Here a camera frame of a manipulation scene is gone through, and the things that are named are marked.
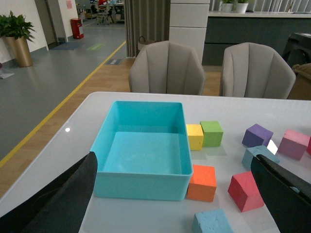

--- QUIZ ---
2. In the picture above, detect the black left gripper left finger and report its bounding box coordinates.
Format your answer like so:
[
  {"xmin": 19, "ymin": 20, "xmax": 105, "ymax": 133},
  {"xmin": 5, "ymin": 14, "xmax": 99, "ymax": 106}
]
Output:
[{"xmin": 0, "ymin": 152, "xmax": 98, "ymax": 233}]

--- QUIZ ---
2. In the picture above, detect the cyan plastic bin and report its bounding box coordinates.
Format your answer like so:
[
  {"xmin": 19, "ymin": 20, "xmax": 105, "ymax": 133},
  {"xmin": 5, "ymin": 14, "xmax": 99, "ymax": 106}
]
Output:
[{"xmin": 90, "ymin": 101, "xmax": 193, "ymax": 201}]

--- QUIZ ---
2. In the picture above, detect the grey chair right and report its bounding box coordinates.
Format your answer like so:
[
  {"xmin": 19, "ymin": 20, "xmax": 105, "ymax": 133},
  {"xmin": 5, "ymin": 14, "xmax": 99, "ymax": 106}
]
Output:
[{"xmin": 220, "ymin": 42, "xmax": 296, "ymax": 99}]

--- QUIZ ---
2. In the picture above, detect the green foam block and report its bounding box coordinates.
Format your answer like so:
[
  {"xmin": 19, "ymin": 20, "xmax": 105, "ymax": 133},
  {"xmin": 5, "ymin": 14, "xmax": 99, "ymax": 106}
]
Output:
[{"xmin": 200, "ymin": 121, "xmax": 224, "ymax": 147}]

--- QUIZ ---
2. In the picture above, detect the office chair background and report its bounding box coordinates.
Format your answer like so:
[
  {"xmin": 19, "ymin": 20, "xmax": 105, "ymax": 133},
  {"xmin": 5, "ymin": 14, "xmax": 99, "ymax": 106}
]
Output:
[{"xmin": 96, "ymin": 1, "xmax": 114, "ymax": 25}]

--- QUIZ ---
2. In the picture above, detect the orange foam block left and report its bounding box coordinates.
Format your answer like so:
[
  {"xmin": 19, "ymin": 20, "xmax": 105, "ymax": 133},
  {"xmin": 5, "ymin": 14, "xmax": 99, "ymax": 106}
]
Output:
[{"xmin": 187, "ymin": 165, "xmax": 217, "ymax": 202}]

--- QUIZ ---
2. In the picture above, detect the grey chair left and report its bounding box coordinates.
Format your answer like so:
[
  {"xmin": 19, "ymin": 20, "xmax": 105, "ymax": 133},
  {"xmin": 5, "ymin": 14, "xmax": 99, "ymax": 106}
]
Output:
[{"xmin": 128, "ymin": 41, "xmax": 206, "ymax": 95}]

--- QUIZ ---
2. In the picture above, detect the brown sofa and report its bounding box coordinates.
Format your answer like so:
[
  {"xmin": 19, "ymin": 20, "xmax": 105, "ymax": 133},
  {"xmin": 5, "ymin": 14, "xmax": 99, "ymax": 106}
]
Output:
[{"xmin": 288, "ymin": 63, "xmax": 311, "ymax": 100}]

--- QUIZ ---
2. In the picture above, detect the white potted plant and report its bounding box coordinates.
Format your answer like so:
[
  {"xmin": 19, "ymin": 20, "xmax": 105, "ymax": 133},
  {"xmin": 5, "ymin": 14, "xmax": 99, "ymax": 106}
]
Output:
[
  {"xmin": 235, "ymin": 0, "xmax": 248, "ymax": 14},
  {"xmin": 220, "ymin": 0, "xmax": 234, "ymax": 13}
]

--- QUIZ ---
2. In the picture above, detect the black appliance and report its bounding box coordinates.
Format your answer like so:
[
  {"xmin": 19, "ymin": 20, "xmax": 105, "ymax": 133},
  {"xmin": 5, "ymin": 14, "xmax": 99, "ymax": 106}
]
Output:
[{"xmin": 282, "ymin": 33, "xmax": 311, "ymax": 67}]

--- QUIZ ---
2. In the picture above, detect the pink foam block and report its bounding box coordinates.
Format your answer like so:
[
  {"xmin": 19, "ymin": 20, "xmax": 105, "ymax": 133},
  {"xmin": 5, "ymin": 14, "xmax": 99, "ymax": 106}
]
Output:
[{"xmin": 277, "ymin": 129, "xmax": 310, "ymax": 161}]

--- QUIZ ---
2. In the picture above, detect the yellow foam block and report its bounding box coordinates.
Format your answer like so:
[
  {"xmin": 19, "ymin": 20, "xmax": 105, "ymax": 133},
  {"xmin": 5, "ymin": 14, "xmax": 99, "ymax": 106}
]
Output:
[{"xmin": 186, "ymin": 124, "xmax": 204, "ymax": 151}]

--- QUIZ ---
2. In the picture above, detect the potted plant gold pot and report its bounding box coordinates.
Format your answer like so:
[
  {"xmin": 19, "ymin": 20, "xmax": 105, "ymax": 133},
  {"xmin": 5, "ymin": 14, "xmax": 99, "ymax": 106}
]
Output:
[{"xmin": 0, "ymin": 11, "xmax": 35, "ymax": 67}]

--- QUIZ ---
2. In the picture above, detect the light blue foam block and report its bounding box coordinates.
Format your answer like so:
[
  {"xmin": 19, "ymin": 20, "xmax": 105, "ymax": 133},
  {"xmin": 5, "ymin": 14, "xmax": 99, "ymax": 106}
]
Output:
[
  {"xmin": 242, "ymin": 145, "xmax": 280, "ymax": 171},
  {"xmin": 192, "ymin": 209, "xmax": 233, "ymax": 233}
]

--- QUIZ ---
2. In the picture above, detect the white potted plant left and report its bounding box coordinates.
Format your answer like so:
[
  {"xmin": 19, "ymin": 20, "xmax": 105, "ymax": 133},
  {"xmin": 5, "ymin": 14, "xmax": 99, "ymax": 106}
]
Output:
[{"xmin": 220, "ymin": 0, "xmax": 234, "ymax": 13}]

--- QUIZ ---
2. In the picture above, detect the white potted plant right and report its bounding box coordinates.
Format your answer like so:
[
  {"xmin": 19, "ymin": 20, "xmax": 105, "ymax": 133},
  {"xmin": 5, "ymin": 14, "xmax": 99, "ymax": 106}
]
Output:
[{"xmin": 235, "ymin": 0, "xmax": 248, "ymax": 14}]

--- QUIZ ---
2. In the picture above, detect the dark red foam block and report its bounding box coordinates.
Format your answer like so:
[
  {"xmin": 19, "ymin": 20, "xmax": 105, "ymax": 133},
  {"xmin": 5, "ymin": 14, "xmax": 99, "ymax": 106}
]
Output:
[{"xmin": 306, "ymin": 138, "xmax": 311, "ymax": 155}]

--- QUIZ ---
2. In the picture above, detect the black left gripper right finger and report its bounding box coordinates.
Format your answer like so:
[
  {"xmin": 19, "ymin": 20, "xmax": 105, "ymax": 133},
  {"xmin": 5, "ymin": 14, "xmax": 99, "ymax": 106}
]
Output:
[{"xmin": 251, "ymin": 154, "xmax": 311, "ymax": 233}]

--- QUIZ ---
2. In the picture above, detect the grey chair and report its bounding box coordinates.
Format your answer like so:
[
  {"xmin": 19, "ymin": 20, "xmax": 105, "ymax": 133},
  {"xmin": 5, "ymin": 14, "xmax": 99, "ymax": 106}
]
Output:
[
  {"xmin": 128, "ymin": 41, "xmax": 206, "ymax": 95},
  {"xmin": 220, "ymin": 42, "xmax": 296, "ymax": 99}
]

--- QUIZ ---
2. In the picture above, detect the purple foam block back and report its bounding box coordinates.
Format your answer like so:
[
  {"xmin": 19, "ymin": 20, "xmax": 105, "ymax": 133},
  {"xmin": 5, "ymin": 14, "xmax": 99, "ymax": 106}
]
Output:
[{"xmin": 242, "ymin": 124, "xmax": 274, "ymax": 148}]

